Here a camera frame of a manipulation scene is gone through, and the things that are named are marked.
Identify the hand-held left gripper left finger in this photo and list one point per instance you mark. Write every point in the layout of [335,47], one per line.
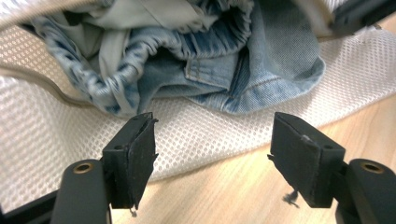
[137,161]

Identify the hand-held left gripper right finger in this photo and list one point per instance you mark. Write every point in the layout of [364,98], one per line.
[306,158]

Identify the white mesh laundry bag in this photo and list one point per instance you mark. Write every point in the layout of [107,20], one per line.
[202,140]

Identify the light blue denim shorts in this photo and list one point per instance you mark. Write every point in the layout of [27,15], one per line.
[193,56]

